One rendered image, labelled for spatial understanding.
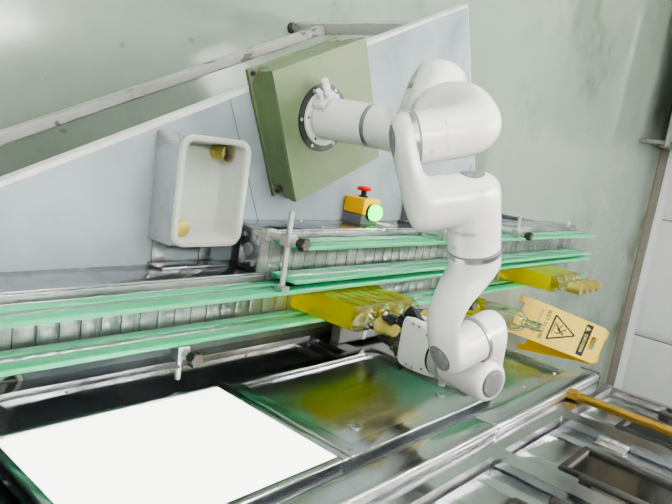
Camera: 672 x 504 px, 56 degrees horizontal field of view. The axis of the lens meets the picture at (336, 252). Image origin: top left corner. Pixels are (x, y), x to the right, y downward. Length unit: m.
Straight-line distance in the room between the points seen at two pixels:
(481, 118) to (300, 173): 0.58
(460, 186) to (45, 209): 0.73
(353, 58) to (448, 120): 0.60
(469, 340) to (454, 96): 0.40
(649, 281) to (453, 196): 6.27
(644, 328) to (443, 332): 6.24
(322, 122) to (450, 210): 0.57
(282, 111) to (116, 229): 0.43
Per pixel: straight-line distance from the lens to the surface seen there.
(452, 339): 1.04
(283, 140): 1.44
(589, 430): 1.51
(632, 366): 7.33
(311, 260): 1.50
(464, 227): 0.98
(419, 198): 0.95
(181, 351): 1.21
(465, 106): 1.03
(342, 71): 1.54
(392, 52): 1.84
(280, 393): 1.27
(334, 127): 1.42
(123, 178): 1.31
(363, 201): 1.70
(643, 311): 7.21
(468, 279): 1.02
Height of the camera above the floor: 1.88
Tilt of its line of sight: 40 degrees down
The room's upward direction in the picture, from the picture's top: 107 degrees clockwise
